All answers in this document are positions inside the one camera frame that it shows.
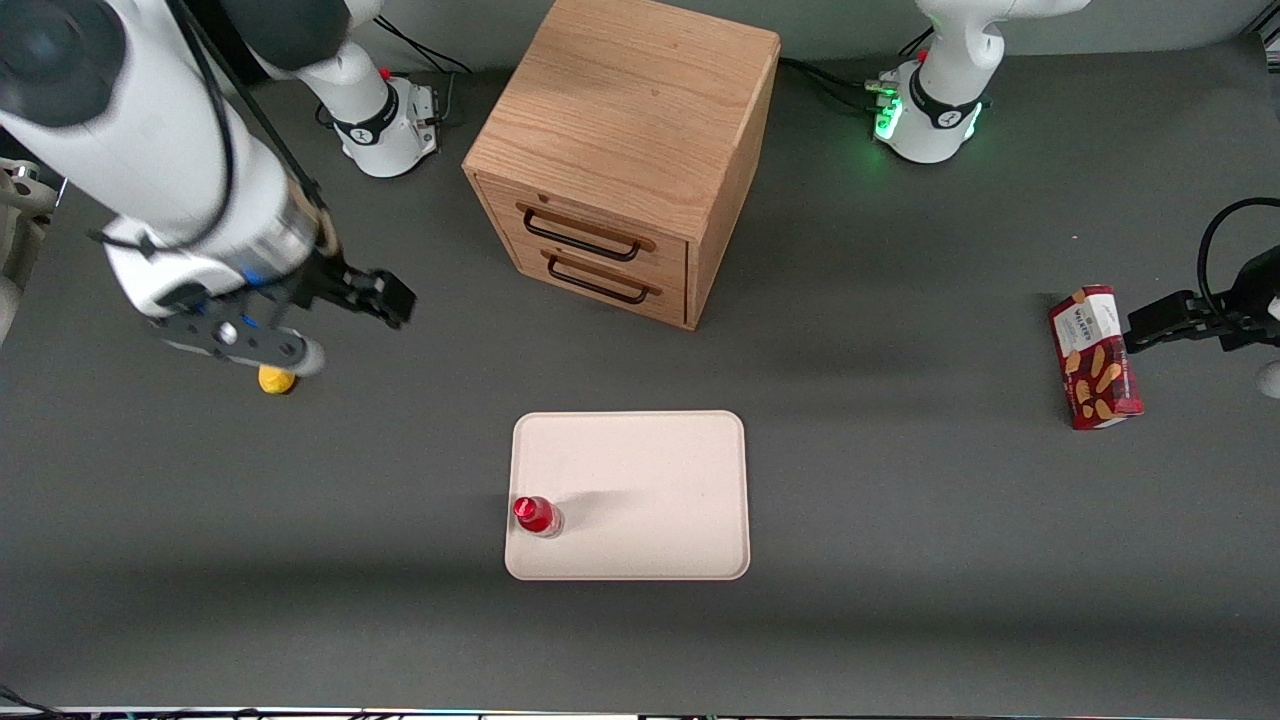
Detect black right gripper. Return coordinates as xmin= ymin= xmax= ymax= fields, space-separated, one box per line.
xmin=235 ymin=248 xmax=418 ymax=332

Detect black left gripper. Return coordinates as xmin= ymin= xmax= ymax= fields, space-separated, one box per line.
xmin=1124 ymin=248 xmax=1280 ymax=354

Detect red coke bottle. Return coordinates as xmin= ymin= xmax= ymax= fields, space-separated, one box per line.
xmin=513 ymin=496 xmax=565 ymax=540

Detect beige rectangular tray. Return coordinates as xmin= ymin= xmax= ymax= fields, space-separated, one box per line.
xmin=504 ymin=410 xmax=752 ymax=582

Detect red cookie box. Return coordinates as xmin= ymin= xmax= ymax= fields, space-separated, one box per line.
xmin=1048 ymin=285 xmax=1145 ymax=431

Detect wooden drawer cabinet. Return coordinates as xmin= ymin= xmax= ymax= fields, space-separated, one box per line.
xmin=462 ymin=0 xmax=782 ymax=331

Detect black looped gripper cable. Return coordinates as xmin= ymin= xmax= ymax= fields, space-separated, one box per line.
xmin=1197 ymin=198 xmax=1280 ymax=313

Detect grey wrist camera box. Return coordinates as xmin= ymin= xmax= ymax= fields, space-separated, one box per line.
xmin=158 ymin=298 xmax=328 ymax=380

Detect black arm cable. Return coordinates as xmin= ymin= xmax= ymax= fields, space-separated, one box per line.
xmin=95 ymin=0 xmax=333 ymax=256

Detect black drawer handle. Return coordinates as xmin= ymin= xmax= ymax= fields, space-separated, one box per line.
xmin=516 ymin=202 xmax=658 ymax=263
xmin=541 ymin=250 xmax=663 ymax=305

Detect black base cables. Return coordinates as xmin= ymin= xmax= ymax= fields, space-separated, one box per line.
xmin=779 ymin=56 xmax=893 ymax=109
xmin=372 ymin=18 xmax=479 ymax=77

